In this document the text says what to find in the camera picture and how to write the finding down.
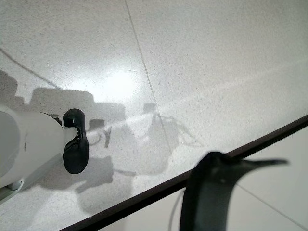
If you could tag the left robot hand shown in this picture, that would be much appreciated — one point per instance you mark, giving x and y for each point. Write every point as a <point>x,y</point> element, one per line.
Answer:
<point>207,192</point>

